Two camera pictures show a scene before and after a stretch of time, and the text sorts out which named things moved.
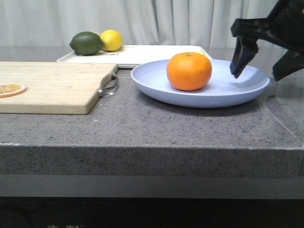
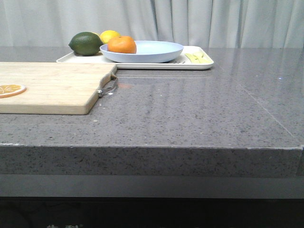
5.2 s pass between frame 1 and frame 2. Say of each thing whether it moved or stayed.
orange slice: stayed
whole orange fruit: moved
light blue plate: moved
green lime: stayed
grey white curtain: stayed
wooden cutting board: stayed
